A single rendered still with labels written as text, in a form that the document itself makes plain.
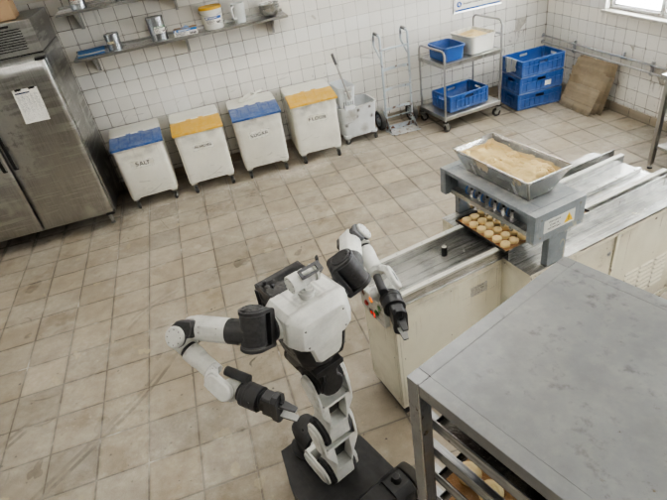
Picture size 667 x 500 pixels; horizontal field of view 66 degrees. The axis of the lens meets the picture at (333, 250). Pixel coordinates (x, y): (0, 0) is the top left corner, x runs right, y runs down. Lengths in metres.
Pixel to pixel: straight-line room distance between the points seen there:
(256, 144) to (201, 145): 0.59
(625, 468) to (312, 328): 1.13
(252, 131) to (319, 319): 4.22
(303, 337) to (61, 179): 4.27
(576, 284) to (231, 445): 2.48
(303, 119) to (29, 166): 2.76
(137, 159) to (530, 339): 5.18
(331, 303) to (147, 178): 4.34
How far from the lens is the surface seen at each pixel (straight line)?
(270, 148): 5.91
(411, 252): 2.84
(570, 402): 0.94
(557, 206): 2.65
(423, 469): 1.16
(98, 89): 6.32
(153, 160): 5.84
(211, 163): 5.88
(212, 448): 3.29
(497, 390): 0.94
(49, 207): 5.87
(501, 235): 2.89
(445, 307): 2.75
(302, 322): 1.75
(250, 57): 6.28
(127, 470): 3.44
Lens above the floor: 2.54
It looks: 34 degrees down
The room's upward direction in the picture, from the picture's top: 10 degrees counter-clockwise
